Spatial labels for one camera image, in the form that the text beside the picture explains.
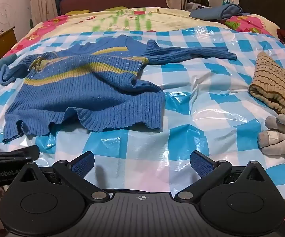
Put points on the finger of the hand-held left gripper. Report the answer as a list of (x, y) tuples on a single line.
[(14, 153)]

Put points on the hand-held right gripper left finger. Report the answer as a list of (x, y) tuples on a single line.
[(82, 165)]

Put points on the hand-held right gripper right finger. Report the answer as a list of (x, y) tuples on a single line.
[(201, 165)]

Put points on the blue striped knit sweater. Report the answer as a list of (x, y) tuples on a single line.
[(88, 91)]

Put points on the blue checkered plastic sheet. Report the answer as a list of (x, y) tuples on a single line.
[(182, 108)]

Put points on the beige striped knit garment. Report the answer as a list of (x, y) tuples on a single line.
[(273, 84)]

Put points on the yellow green cloth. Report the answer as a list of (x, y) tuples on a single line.
[(79, 12)]

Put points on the folded blue cloth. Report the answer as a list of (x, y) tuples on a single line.
[(214, 11)]

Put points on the floral bed sheet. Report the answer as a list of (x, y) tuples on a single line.
[(137, 19)]

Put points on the dark wooden board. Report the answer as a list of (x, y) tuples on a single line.
[(275, 5)]

